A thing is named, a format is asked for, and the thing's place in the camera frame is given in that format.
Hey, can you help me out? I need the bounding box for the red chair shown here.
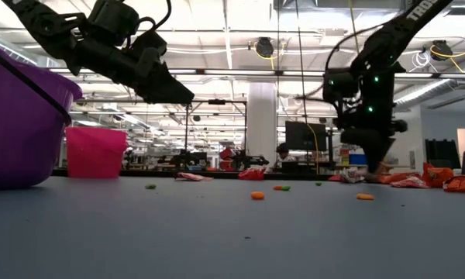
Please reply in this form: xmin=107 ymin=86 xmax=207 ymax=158
xmin=219 ymin=146 xmax=236 ymax=171

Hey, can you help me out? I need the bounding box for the black ceiling cord reel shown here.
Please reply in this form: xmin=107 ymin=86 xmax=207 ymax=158
xmin=429 ymin=40 xmax=455 ymax=62
xmin=254 ymin=36 xmax=276 ymax=59

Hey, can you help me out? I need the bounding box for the black folding panel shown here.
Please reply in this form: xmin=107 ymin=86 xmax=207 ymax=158
xmin=425 ymin=138 xmax=462 ymax=170

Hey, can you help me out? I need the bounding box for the short yellow cable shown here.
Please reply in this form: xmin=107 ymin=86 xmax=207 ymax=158
xmin=305 ymin=123 xmax=319 ymax=174

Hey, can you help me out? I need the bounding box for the black flat monitor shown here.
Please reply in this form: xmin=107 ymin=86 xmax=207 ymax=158
xmin=284 ymin=121 xmax=329 ymax=152

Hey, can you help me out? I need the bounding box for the purple plastic basket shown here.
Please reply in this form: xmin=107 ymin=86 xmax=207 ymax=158
xmin=0 ymin=43 xmax=84 ymax=191

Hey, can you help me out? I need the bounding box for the orange candy packet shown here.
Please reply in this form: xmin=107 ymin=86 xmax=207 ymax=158
xmin=390 ymin=176 xmax=431 ymax=190
xmin=377 ymin=172 xmax=422 ymax=185
xmin=443 ymin=174 xmax=465 ymax=194
xmin=422 ymin=162 xmax=455 ymax=188

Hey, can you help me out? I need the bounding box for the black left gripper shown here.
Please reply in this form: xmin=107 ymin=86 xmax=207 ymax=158
xmin=112 ymin=29 xmax=195 ymax=105

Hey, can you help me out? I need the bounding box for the silver air duct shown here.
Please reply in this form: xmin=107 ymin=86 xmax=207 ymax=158
xmin=393 ymin=64 xmax=465 ymax=114
xmin=0 ymin=36 xmax=38 ymax=67

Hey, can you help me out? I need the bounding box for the person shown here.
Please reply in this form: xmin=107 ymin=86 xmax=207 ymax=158
xmin=274 ymin=142 xmax=298 ymax=164

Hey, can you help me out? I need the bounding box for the blue storage bin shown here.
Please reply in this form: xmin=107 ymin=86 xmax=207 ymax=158
xmin=348 ymin=153 xmax=369 ymax=166

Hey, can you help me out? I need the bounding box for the white silver candy packet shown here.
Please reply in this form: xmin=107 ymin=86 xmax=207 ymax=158
xmin=339 ymin=167 xmax=367 ymax=184

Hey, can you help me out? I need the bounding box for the long yellow cable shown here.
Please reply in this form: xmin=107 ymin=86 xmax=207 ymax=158
xmin=347 ymin=0 xmax=361 ymax=51

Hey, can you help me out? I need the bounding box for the pink plastic basket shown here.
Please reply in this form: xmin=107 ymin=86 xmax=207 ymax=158
xmin=65 ymin=126 xmax=129 ymax=179

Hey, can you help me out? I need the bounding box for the white pillar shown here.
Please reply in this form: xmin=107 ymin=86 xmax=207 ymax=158
xmin=246 ymin=81 xmax=278 ymax=160

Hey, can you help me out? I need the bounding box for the long ceiling light bar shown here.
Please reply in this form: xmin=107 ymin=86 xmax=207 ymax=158
xmin=48 ymin=67 xmax=465 ymax=79

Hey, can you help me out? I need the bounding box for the black metal frame rig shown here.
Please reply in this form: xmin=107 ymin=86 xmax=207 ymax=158
xmin=183 ymin=98 xmax=249 ymax=156

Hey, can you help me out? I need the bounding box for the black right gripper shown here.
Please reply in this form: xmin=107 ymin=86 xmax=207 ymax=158
xmin=339 ymin=102 xmax=408 ymax=174

